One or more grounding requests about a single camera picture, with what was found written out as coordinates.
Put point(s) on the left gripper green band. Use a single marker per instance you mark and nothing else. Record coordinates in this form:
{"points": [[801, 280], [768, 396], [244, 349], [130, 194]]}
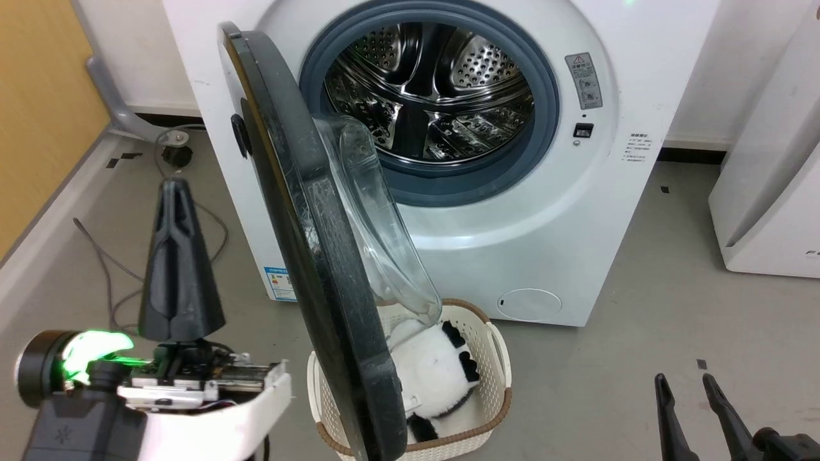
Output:
{"points": [[186, 378]]}

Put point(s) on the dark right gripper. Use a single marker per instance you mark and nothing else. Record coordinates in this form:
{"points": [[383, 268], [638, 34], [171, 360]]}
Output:
{"points": [[791, 448]]}

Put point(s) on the black round washing machine door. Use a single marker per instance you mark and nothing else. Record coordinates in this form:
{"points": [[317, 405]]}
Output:
{"points": [[301, 211]]}

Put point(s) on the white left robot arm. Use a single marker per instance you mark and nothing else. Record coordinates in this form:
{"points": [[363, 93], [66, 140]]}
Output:
{"points": [[218, 429]]}

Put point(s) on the white front-load washing machine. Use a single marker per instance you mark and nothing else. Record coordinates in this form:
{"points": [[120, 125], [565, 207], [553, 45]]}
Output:
{"points": [[551, 211]]}

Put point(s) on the black door latch socket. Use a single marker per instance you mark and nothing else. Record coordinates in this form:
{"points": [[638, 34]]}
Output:
{"points": [[583, 130]]}

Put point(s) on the steel washing machine drum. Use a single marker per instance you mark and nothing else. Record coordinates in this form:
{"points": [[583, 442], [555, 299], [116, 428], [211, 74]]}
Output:
{"points": [[435, 83]]}

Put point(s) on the grey rubber door gasket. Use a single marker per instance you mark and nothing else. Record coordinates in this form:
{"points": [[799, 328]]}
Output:
{"points": [[544, 128]]}

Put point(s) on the blue white energy label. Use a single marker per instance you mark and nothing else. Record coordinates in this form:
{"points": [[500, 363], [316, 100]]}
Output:
{"points": [[280, 283]]}

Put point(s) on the black floor tape mark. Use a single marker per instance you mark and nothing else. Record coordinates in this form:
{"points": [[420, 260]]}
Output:
{"points": [[123, 159]]}

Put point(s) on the round white filter cover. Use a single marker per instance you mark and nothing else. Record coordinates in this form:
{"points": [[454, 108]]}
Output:
{"points": [[529, 305]]}

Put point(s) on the cream plastic laundry basket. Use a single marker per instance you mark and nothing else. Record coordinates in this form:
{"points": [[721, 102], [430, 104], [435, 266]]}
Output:
{"points": [[490, 384]]}

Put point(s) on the orange wooden panel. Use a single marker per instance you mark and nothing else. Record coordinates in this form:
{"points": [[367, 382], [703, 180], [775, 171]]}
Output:
{"points": [[38, 109]]}

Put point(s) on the white appliance cabinet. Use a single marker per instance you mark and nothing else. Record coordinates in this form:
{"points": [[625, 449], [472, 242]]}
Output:
{"points": [[775, 166]]}

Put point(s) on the black white panda plush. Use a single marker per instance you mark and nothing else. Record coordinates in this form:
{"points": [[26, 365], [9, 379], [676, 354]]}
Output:
{"points": [[432, 371]]}

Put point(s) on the small printed text label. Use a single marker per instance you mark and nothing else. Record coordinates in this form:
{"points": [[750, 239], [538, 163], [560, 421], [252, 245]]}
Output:
{"points": [[637, 148]]}

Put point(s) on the grey warning sticker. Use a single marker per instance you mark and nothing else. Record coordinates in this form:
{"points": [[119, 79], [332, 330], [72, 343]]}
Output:
{"points": [[583, 80]]}

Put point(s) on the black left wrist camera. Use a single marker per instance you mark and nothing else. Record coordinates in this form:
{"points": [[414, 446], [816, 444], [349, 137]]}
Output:
{"points": [[83, 422]]}

